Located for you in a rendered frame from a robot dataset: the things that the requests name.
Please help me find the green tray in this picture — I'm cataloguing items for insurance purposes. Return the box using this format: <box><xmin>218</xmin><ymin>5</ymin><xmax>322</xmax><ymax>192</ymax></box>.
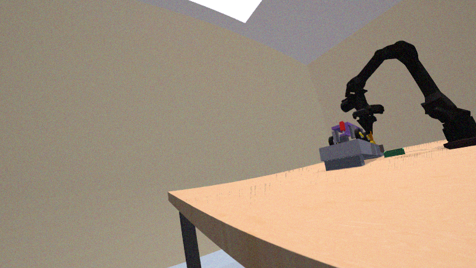
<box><xmin>383</xmin><ymin>148</ymin><xmax>405</xmax><ymax>158</ymax></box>

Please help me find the grey ramp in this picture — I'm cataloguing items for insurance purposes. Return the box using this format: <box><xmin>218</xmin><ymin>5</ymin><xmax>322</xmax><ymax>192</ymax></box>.
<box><xmin>319</xmin><ymin>135</ymin><xmax>385</xmax><ymax>171</ymax></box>

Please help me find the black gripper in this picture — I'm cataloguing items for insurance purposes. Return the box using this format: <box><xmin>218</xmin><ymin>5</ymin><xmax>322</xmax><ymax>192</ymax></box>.
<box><xmin>353</xmin><ymin>101</ymin><xmax>377</xmax><ymax>134</ymax></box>

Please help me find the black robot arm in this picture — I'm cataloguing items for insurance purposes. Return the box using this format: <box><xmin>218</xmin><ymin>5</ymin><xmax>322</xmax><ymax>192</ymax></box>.
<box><xmin>341</xmin><ymin>41</ymin><xmax>476</xmax><ymax>143</ymax></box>

